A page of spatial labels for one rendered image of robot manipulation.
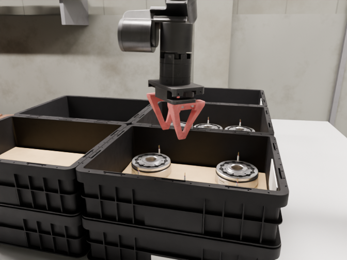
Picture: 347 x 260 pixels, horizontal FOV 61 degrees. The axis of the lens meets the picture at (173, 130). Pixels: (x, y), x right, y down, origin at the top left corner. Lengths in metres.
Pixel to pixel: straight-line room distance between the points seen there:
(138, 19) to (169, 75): 0.11
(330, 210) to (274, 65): 2.00
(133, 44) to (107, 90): 2.50
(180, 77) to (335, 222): 0.60
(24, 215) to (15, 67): 2.80
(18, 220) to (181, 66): 0.50
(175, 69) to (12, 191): 0.44
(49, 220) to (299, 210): 0.66
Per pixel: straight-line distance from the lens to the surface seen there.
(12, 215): 0.76
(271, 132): 0.81
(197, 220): 0.57
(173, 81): 0.52
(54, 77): 3.24
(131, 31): 0.53
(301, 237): 0.83
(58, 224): 0.70
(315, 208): 0.96
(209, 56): 2.59
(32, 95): 3.42
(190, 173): 0.78
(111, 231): 0.64
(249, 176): 0.71
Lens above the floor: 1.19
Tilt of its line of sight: 19 degrees down
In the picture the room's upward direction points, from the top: straight up
